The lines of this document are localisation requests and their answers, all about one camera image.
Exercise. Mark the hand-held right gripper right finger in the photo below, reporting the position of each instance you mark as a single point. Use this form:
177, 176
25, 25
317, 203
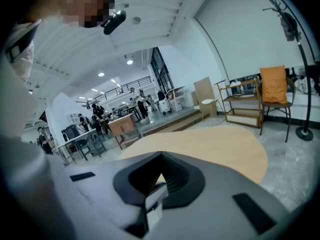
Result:
212, 209

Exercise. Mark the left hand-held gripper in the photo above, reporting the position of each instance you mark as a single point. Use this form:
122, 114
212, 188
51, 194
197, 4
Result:
25, 37

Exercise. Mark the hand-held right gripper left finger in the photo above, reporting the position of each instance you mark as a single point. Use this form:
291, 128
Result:
100, 184

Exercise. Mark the light wooden oval table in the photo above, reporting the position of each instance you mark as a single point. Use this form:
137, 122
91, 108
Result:
212, 149

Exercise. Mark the white table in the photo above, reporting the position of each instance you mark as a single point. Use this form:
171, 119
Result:
82, 135

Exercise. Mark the wooden side cabinet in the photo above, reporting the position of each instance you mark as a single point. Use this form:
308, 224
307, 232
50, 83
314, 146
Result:
122, 127

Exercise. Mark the person's head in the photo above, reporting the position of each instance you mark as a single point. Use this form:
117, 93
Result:
85, 6

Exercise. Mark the black balcony railing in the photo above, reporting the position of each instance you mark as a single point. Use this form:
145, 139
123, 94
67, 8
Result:
125, 87

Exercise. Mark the white suitcase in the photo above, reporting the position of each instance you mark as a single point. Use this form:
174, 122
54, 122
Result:
164, 106

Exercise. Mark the white round stool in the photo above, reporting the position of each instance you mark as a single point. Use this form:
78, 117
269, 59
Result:
208, 101

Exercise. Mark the wooden shelf rack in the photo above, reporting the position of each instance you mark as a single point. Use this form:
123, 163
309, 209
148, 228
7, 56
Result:
241, 100

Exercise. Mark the round ceiling fixture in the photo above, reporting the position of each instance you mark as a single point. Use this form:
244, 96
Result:
136, 20

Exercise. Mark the leaning wooden board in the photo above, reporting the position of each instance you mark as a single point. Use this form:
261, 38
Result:
203, 89

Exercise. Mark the dark metal chair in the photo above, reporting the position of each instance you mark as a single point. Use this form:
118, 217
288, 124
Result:
277, 107

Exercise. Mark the orange cushion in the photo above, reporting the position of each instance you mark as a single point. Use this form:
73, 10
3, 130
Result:
273, 84

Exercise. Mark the black coat rack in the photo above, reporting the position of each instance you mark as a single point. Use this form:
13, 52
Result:
303, 71

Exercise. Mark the dark bag on coat rack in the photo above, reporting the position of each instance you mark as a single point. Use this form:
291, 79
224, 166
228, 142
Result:
290, 27

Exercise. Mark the black head-worn camera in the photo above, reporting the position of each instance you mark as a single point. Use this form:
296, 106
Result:
115, 22

